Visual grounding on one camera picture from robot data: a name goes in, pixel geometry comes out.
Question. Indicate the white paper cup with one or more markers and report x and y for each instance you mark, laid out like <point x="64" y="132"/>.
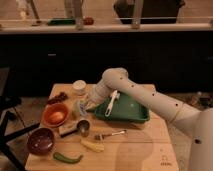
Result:
<point x="79" y="87"/>

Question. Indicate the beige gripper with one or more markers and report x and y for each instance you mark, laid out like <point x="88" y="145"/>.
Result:
<point x="81" y="108"/>

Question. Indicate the metal measuring cup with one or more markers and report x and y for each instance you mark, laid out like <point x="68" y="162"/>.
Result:
<point x="81" y="127"/>

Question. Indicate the green plastic tray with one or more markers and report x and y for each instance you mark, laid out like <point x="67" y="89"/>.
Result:
<point x="124" y="109"/>

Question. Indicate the light green small cup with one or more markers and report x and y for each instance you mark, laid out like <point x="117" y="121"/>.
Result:
<point x="75" y="109"/>

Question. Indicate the white plastic brush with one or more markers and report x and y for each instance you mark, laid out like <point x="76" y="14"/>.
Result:
<point x="114" y="96"/>

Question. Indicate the green chili pepper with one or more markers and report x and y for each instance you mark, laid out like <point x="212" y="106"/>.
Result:
<point x="62" y="158"/>

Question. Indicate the green object on counter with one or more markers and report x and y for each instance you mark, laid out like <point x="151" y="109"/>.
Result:
<point x="60" y="22"/>

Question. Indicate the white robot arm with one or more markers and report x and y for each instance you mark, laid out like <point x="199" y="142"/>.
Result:
<point x="196" y="124"/>

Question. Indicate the orange bowl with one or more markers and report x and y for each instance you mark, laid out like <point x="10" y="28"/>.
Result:
<point x="50" y="109"/>

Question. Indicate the orange fruit in bowl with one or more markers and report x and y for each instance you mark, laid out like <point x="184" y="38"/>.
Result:
<point x="56" y="117"/>

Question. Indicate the yellow corn piece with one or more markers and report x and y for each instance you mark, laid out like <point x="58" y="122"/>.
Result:
<point x="96" y="147"/>

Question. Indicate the silver fork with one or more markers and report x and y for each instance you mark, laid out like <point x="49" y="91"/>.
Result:
<point x="100" y="137"/>

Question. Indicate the dark purple bowl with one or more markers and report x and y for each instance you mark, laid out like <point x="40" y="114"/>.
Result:
<point x="41" y="141"/>

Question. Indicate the dark bin behind counter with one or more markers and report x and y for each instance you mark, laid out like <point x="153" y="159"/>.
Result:
<point x="153" y="12"/>

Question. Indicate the red object on counter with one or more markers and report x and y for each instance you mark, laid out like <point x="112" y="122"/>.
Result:
<point x="88" y="21"/>

